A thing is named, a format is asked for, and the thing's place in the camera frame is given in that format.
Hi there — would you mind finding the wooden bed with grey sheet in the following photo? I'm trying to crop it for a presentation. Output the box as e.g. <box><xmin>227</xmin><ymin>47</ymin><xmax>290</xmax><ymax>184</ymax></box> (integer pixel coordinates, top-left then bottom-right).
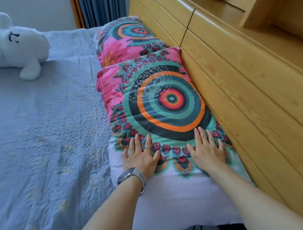
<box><xmin>0</xmin><ymin>0</ymin><xmax>303</xmax><ymax>230</ymax></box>

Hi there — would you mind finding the white smartwatch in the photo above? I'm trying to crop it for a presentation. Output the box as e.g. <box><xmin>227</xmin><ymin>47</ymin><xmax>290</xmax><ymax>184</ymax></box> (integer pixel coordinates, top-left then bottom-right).
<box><xmin>115</xmin><ymin>165</ymin><xmax>148</xmax><ymax>199</ymax></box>

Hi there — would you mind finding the person's left forearm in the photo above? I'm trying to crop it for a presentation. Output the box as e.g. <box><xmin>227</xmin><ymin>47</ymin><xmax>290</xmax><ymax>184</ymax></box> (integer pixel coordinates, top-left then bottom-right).
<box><xmin>51</xmin><ymin>175</ymin><xmax>149</xmax><ymax>230</ymax></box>

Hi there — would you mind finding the blue curtain with orange edge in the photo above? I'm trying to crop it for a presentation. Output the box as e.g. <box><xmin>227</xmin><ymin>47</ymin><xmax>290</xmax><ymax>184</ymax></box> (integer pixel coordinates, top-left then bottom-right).
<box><xmin>67</xmin><ymin>0</ymin><xmax>130</xmax><ymax>31</ymax></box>

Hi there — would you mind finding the person's left hand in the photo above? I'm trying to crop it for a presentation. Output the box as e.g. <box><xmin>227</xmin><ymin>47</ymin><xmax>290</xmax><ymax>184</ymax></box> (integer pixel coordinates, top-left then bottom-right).
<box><xmin>119</xmin><ymin>131</ymin><xmax>164</xmax><ymax>183</ymax></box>

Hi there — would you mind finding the colourful floral pillow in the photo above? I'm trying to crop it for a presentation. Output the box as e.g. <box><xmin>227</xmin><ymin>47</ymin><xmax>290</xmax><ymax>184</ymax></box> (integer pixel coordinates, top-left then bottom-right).
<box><xmin>92</xmin><ymin>38</ymin><xmax>260</xmax><ymax>230</ymax></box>
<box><xmin>90</xmin><ymin>11</ymin><xmax>172</xmax><ymax>69</ymax></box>

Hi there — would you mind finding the person's right hand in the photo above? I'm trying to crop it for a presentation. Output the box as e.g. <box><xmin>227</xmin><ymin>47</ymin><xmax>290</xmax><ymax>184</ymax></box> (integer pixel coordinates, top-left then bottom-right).
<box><xmin>184</xmin><ymin>123</ymin><xmax>229</xmax><ymax>178</ymax></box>

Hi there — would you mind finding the long white bear plush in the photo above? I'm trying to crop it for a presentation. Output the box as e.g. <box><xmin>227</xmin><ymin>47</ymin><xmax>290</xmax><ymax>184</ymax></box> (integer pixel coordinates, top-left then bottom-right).
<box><xmin>0</xmin><ymin>6</ymin><xmax>55</xmax><ymax>85</ymax></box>

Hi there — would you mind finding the person's right forearm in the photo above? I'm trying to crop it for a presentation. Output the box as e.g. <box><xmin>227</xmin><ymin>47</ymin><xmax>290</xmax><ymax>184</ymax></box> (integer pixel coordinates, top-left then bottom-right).
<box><xmin>207</xmin><ymin>154</ymin><xmax>303</xmax><ymax>230</ymax></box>

